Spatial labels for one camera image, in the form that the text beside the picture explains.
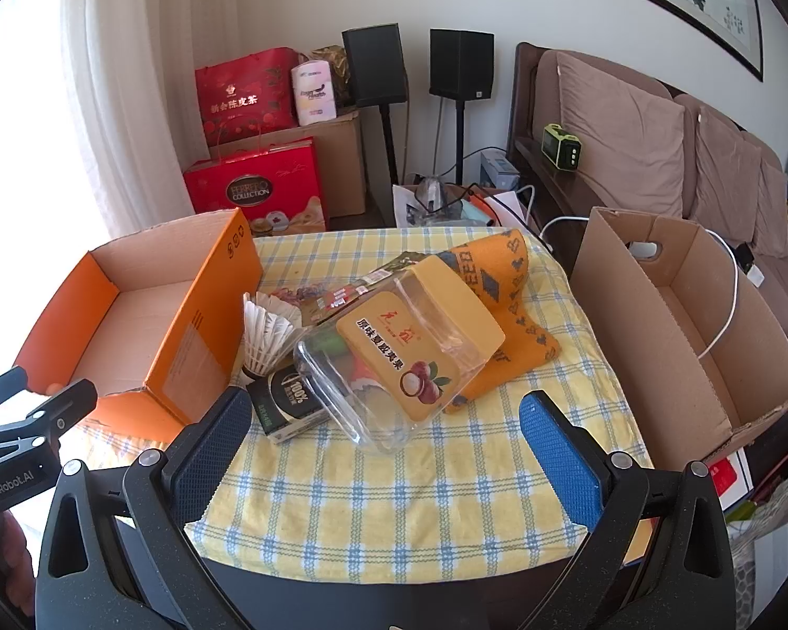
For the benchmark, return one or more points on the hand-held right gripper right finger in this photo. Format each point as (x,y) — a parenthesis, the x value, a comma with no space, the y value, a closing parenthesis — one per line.
(558,462)

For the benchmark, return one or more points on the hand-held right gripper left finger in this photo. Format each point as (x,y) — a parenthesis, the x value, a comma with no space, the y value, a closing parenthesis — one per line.
(213,449)

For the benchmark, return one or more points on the orange cardboard box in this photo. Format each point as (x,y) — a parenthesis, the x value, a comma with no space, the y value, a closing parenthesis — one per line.
(190,341)

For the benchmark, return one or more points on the white feather shuttlecock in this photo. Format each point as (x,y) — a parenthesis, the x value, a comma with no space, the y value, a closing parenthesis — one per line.
(262,335)

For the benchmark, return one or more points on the clear jar with yellow lid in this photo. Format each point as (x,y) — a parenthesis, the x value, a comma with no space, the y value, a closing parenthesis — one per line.
(400,341)

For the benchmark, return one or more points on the person's left hand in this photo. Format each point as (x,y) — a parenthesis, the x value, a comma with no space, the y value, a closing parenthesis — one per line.
(10,554)

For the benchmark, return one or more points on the black drink carton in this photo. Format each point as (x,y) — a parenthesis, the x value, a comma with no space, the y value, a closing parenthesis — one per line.
(282,403)

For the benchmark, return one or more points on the red white box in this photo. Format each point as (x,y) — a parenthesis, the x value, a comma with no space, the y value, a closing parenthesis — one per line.
(729,479)

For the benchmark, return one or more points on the brown divided cardboard box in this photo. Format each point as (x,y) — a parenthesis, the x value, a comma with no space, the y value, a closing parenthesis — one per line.
(683,341)

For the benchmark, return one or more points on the yellow checked tablecloth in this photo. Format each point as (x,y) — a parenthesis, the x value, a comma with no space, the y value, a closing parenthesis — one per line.
(381,505)

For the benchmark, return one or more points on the bag of colourful rubber bands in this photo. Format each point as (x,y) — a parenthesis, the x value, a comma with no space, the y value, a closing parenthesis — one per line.
(295,292)

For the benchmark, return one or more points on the orange grey knitted scarf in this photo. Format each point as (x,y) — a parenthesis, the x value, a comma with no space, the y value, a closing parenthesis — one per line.
(499,289)

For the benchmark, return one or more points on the red green snack packet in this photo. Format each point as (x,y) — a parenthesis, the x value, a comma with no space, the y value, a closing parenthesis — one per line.
(354,289)

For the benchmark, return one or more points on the white shopping bag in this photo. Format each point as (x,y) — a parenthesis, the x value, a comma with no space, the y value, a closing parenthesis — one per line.
(775,518)

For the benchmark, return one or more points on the white charger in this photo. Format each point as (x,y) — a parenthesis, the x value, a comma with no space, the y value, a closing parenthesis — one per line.
(643,250)

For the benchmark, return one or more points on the red Ferrero gift bag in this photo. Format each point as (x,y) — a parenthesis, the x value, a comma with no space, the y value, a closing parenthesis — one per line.
(262,187)

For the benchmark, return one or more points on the teal orange pouch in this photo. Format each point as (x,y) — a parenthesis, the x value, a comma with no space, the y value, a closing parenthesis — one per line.
(480,207)

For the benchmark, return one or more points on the brown sofa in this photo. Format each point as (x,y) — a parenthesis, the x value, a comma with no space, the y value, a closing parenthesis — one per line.
(781,289)

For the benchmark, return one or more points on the grey rectangular box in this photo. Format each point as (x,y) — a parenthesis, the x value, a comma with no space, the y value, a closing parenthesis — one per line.
(498,170)

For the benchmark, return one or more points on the clear plastic appliance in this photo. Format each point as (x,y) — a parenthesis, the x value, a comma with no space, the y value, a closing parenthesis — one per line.
(428,193)

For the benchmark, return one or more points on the plain brown cardboard box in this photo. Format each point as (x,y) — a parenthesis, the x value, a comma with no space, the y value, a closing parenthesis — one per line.
(338,164)

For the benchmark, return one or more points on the green portable device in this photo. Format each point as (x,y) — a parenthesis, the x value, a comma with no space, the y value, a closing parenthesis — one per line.
(561,149)

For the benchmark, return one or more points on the medium brown sofa cushion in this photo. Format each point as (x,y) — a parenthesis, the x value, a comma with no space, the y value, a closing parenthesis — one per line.
(722,184)

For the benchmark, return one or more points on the small brown sofa cushion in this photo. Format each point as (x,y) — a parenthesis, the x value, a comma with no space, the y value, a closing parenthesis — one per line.
(771,210)

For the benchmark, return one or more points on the large brown sofa cushion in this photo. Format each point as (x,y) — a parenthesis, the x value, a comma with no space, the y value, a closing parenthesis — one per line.
(620,138)

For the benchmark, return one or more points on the white curtain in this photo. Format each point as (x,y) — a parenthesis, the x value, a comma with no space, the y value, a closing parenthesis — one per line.
(138,79)

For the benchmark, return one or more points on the red paper gift bag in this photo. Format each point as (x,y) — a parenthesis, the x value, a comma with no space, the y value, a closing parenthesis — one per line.
(246,98)

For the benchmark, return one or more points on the white tissue pack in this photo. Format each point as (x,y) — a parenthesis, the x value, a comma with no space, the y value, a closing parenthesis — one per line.
(315,95)

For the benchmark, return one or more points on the gold gift bag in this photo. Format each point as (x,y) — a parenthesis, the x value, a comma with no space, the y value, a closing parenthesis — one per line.
(331,69)

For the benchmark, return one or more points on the black speaker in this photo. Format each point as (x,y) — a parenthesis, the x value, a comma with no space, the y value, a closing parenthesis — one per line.
(461,64)
(374,65)

